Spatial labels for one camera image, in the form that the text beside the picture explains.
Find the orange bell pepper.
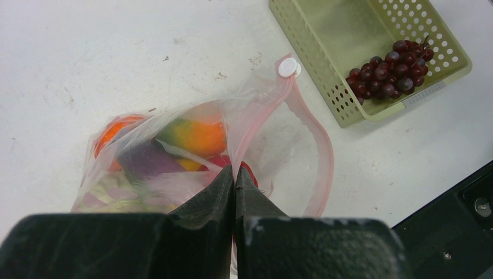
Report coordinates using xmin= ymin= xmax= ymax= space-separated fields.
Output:
xmin=177 ymin=158 xmax=203 ymax=171

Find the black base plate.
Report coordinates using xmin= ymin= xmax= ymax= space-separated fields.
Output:
xmin=393 ymin=162 xmax=492 ymax=278

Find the long purple eggplant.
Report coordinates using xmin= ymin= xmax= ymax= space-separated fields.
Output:
xmin=117 ymin=139 xmax=185 ymax=181

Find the green cabbage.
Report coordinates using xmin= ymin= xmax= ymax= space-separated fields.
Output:
xmin=72 ymin=172 xmax=178 ymax=213

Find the beige plastic basket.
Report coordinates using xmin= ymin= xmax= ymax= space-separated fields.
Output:
xmin=269 ymin=1 xmax=472 ymax=128

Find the clear zip top bag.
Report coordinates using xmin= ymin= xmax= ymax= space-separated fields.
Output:
xmin=75 ymin=56 xmax=334 ymax=217

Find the orange green mango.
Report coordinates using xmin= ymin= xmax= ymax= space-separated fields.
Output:
xmin=155 ymin=118 xmax=227 ymax=158

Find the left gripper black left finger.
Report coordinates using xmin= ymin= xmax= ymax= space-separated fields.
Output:
xmin=1 ymin=166 xmax=234 ymax=278

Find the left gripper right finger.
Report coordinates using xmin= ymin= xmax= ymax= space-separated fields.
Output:
xmin=235 ymin=168 xmax=413 ymax=278

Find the orange tangerine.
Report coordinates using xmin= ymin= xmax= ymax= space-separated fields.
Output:
xmin=94 ymin=114 xmax=146 ymax=159

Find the dark red grape bunch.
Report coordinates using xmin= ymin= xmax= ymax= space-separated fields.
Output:
xmin=345 ymin=36 xmax=434 ymax=105

